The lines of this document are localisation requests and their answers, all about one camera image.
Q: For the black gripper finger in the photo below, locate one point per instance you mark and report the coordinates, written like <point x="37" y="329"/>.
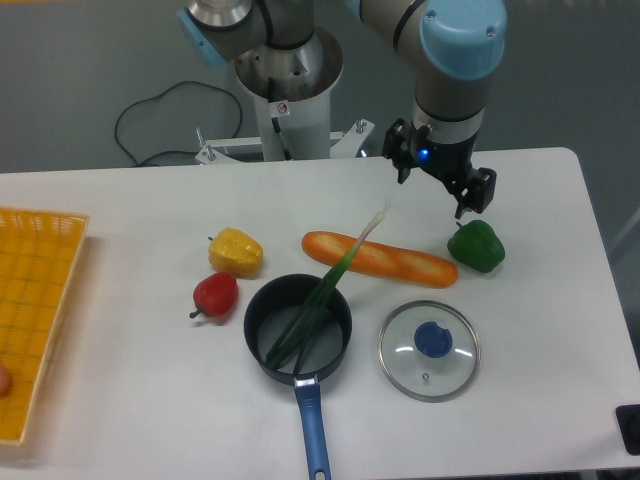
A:
<point x="475" y="191"/>
<point x="396" y="148"/>

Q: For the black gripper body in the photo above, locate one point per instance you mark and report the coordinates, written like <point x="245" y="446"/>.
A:
<point x="442" y="148"/>

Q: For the glass pot lid blue knob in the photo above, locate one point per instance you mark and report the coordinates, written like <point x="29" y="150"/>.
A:
<point x="429" y="351"/>

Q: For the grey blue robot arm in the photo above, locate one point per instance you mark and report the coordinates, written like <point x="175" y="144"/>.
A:
<point x="453" y="47"/>

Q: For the green bell pepper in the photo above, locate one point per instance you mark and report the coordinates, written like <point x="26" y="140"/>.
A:
<point x="476" y="245"/>

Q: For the orange baguette bread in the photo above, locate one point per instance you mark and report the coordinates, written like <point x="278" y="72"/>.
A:
<point x="381" y="260"/>

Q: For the yellow bell pepper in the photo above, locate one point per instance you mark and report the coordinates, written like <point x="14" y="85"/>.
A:
<point x="234" y="252"/>

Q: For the green scallion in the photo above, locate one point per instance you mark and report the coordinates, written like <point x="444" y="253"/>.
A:
<point x="305" y="324"/>

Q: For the red bell pepper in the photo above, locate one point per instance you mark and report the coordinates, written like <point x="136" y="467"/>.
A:
<point x="215" y="295"/>

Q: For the black device at table edge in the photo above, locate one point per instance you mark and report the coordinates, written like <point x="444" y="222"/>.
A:
<point x="628" y="418"/>

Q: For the yellow wicker basket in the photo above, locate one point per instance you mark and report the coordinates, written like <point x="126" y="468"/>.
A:
<point x="39" y="253"/>

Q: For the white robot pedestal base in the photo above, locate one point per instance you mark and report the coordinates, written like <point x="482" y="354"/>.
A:
<point x="291" y="91"/>

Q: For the dark pot blue handle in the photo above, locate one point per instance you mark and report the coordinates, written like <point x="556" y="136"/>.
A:
<point x="267" y="315"/>

